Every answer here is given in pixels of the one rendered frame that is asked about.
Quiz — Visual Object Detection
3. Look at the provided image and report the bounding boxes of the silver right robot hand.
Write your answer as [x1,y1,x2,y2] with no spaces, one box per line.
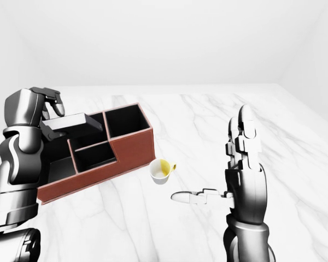
[171,104,268,226]

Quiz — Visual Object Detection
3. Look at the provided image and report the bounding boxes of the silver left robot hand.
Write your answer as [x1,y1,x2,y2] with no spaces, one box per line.
[4,87,66,141]

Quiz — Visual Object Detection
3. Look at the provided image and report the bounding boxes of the red-brown desk caddy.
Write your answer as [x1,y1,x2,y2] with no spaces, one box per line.
[36,102,155,205]

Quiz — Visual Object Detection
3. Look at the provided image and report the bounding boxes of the white and yellow mug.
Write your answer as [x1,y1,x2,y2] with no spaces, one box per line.
[149,158,178,186]

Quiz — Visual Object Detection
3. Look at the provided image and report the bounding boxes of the black and white book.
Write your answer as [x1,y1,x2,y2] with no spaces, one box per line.
[40,112,103,135]

